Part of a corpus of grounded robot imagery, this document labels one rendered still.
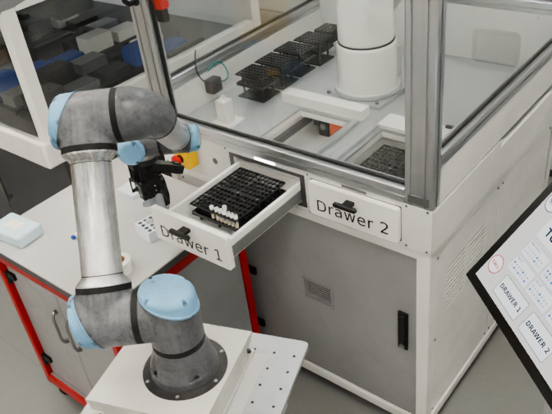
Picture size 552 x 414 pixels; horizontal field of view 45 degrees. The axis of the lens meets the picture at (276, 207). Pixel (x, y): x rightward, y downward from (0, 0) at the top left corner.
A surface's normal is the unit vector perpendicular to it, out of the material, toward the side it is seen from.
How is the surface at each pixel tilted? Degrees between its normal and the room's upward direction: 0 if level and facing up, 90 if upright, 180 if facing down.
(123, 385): 2
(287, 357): 0
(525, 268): 50
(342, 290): 90
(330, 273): 90
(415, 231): 90
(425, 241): 90
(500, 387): 0
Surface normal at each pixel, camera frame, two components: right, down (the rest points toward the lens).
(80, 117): -0.02, -0.01
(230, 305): 0.78, 0.29
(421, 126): -0.62, 0.50
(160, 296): 0.03, -0.84
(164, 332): 0.04, 0.54
